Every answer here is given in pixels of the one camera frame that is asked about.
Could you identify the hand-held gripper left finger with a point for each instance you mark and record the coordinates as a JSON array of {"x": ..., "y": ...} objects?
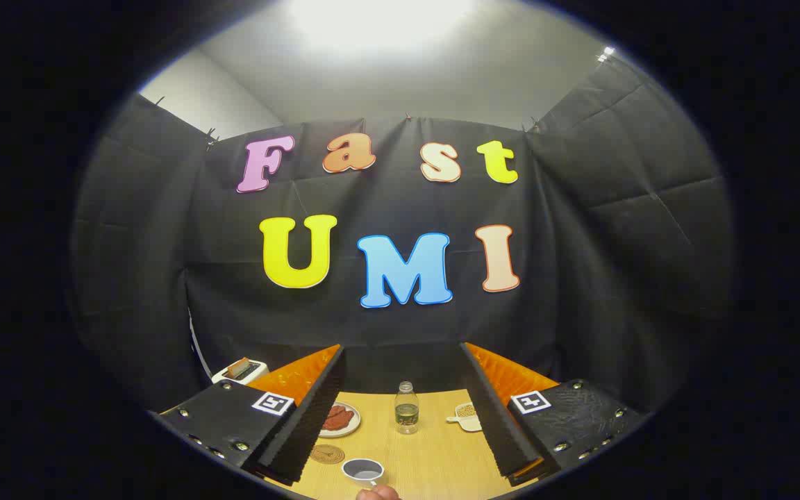
[{"x": 317, "y": 410}]

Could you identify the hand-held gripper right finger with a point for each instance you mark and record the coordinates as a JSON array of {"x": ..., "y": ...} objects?
[{"x": 494, "y": 410}]

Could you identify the round cork coaster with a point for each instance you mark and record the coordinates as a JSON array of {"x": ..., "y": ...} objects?
[{"x": 327, "y": 454}]

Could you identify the clear plastic water bottle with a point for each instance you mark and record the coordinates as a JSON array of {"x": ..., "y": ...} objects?
[{"x": 406, "y": 410}]

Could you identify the red meat slice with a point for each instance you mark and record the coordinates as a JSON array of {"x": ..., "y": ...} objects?
[
  {"x": 334, "y": 423},
  {"x": 345, "y": 414}
]

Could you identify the white divided condiment dish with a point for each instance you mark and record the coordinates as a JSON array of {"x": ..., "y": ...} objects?
[{"x": 467, "y": 411}]

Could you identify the round beige plate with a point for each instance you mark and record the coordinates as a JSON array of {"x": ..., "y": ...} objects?
[{"x": 353, "y": 427}]

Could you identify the wooden table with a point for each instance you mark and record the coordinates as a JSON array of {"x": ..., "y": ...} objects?
[{"x": 435, "y": 458}]

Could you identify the toast slice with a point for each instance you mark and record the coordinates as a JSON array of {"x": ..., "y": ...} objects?
[{"x": 238, "y": 368}]

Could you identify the white toaster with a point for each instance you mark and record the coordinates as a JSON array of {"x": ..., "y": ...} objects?
[{"x": 223, "y": 378}]

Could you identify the black backdrop cloth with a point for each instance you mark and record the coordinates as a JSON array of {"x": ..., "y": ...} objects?
[{"x": 400, "y": 326}]

